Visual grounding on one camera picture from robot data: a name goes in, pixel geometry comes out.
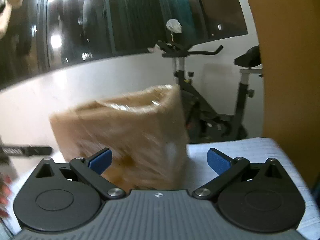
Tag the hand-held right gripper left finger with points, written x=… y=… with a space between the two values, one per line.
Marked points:
x=101 y=158

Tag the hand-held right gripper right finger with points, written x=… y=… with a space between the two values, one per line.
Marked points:
x=217 y=161

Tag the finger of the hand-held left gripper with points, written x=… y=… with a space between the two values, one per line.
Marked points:
x=30 y=150

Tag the brown cardboard box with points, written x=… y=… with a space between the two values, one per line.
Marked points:
x=140 y=142

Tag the checked tablecloth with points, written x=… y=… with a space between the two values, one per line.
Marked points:
x=250 y=150

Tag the red printed plastic bag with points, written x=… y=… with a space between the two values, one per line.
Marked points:
x=5 y=197

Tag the black exercise bike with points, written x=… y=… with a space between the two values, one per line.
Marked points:
x=200 y=110

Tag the crumpled white tissue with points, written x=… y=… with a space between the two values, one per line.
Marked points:
x=154 y=48

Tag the white plastic bag on pole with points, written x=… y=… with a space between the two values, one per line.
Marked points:
x=174 y=25

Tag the dark framed window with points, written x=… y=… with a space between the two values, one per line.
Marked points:
x=125 y=17

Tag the hanging beige cloth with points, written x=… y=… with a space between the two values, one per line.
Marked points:
x=8 y=7

